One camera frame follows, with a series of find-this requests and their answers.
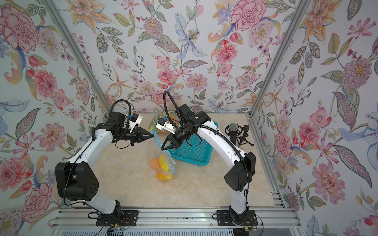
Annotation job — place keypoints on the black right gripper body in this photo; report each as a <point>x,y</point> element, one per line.
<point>182,135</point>

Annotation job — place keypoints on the yellow mango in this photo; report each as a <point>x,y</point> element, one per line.
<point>165,165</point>

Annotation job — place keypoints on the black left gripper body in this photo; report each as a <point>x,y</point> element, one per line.
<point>131,136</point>

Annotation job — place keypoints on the aluminium corner post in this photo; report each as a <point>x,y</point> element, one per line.
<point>277,60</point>
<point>76,50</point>

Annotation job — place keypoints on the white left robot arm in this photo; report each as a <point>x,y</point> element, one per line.
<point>75,178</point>

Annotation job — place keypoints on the clear zip-top bag blue zipper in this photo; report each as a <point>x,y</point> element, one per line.
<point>157,152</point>

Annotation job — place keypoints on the aluminium corner post left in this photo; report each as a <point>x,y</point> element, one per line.
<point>76,50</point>

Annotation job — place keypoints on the aluminium corner post right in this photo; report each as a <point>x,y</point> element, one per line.
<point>277,60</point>

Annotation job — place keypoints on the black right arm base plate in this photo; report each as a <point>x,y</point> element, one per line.
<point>231,218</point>

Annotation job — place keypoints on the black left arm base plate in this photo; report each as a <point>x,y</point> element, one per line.
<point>126,218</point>

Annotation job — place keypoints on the aluminium front rail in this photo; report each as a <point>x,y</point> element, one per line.
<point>174,218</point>

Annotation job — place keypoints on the orange mango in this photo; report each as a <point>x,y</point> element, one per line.
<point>163,177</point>
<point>155,164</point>

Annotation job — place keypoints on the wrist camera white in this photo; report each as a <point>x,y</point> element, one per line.
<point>134,121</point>
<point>165,124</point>

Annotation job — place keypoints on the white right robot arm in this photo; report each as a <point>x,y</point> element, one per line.
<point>241,164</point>

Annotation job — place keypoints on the orange mango front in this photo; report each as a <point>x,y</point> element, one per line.
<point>155,164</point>

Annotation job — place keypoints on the teal plastic basket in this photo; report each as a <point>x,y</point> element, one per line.
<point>198,154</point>

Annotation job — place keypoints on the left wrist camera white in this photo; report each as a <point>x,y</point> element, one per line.
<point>134,121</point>

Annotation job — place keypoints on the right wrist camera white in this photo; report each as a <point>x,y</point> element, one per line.
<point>165,124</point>

